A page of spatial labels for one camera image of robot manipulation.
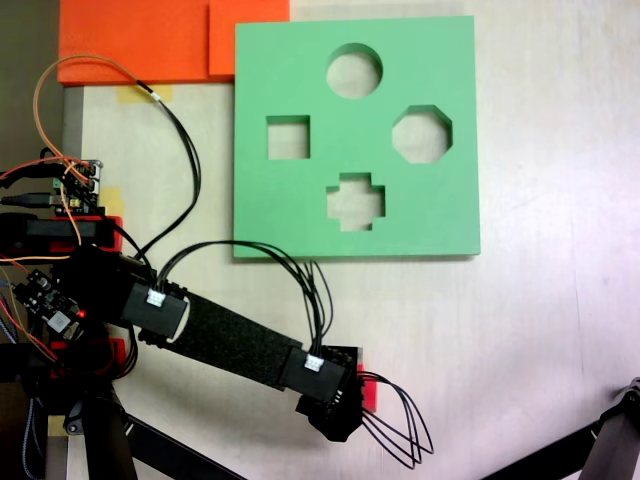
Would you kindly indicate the red cross columnar block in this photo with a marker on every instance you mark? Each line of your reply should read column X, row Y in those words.
column 371, row 395

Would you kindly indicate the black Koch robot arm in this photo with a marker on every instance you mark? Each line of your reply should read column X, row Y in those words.
column 230, row 335

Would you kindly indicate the large orange foam block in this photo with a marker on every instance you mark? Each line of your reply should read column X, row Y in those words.
column 130, row 40

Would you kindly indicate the green shape sorting board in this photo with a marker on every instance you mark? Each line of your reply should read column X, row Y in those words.
column 280, row 210

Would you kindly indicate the black tripod leg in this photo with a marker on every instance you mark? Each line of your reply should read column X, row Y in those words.
column 615, row 440
column 107, row 450

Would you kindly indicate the yellow tape piece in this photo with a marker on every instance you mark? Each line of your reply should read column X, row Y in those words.
column 130, row 95
column 55, row 425
column 112, row 194

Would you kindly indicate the small black circuit board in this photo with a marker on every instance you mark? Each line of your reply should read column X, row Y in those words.
column 45, row 300

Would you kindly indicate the red arm base mount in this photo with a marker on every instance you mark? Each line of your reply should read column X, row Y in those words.
column 116, row 232

